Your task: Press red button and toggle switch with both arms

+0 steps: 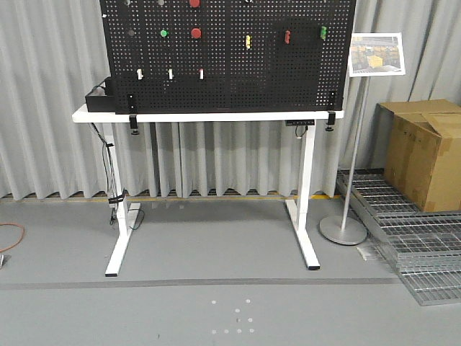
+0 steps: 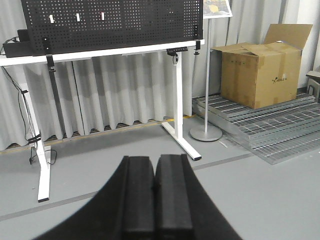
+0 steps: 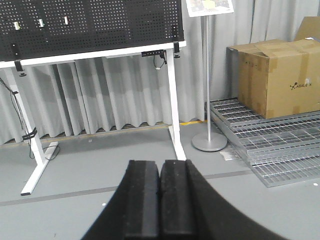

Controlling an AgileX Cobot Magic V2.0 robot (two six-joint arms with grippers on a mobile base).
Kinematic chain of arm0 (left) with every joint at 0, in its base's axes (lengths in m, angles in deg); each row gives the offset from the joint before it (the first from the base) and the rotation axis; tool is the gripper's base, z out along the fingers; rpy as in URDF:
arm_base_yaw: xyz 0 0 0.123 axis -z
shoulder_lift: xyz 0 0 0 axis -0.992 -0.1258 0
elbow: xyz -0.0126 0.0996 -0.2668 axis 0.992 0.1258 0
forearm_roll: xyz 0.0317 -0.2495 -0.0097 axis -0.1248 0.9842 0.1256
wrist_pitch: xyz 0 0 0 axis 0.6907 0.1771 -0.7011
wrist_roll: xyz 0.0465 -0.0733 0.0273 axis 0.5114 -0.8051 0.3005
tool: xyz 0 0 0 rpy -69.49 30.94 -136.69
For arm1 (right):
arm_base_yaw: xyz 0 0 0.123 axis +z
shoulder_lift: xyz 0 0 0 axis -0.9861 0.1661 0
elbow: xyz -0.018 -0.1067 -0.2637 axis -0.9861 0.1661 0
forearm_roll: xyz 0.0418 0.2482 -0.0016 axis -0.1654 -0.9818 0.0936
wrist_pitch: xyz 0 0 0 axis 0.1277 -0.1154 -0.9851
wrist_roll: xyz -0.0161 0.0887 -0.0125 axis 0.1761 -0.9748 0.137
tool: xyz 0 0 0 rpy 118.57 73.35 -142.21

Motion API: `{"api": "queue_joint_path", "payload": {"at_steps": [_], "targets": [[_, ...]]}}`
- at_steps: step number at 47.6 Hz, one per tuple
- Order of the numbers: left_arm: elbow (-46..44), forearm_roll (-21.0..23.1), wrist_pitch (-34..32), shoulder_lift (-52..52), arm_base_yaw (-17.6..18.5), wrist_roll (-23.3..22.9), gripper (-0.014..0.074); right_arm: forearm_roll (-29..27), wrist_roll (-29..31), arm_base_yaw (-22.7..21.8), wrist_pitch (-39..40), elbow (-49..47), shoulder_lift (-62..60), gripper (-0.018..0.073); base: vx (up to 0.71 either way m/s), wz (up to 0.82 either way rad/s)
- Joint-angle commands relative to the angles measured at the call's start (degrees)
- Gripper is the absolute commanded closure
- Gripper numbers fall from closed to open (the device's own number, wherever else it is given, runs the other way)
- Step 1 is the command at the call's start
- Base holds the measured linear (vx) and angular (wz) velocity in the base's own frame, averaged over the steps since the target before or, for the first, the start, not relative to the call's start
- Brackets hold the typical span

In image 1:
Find lower red push button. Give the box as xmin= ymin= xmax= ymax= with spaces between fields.
xmin=190 ymin=27 xmax=202 ymax=39

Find red push button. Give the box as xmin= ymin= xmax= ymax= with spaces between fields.
xmin=189 ymin=0 xmax=201 ymax=8
xmin=190 ymin=27 xmax=202 ymax=39

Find upper red push button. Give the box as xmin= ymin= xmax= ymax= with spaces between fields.
xmin=189 ymin=0 xmax=201 ymax=8

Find white height-adjustable desk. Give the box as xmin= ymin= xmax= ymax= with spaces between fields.
xmin=72 ymin=105 xmax=344 ymax=277

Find desk height control panel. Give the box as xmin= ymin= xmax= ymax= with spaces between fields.
xmin=285 ymin=120 xmax=315 ymax=126

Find right black table clamp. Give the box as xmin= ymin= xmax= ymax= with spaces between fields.
xmin=326 ymin=91 xmax=336 ymax=132

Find black table clamp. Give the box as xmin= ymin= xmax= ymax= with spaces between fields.
xmin=127 ymin=94 xmax=140 ymax=136
xmin=326 ymin=91 xmax=336 ymax=132

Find left black table clamp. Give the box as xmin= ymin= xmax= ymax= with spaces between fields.
xmin=127 ymin=94 xmax=140 ymax=136

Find silver sign stand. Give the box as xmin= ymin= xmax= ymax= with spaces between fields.
xmin=319 ymin=76 xmax=370 ymax=246

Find black perforated pegboard panel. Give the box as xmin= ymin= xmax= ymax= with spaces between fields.
xmin=100 ymin=0 xmax=356 ymax=114

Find black electronics box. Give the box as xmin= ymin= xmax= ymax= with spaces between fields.
xmin=85 ymin=76 xmax=115 ymax=112

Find printed photo sign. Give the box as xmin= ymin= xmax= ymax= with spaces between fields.
xmin=349 ymin=32 xmax=406 ymax=77

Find brown cardboard box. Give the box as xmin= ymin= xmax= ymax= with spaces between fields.
xmin=380 ymin=99 xmax=460 ymax=212

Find metal floor gratings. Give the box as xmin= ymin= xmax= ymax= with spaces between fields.
xmin=350 ymin=169 xmax=460 ymax=306

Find grey curtain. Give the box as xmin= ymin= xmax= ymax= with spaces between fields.
xmin=1 ymin=1 xmax=460 ymax=200

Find black cable bundle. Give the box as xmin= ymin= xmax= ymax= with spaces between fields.
xmin=90 ymin=83 xmax=146 ymax=230

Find green rocker switch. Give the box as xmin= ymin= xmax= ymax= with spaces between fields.
xmin=320 ymin=26 xmax=327 ymax=40

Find orange cable on floor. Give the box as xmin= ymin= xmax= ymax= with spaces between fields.
xmin=0 ymin=223 xmax=26 ymax=254

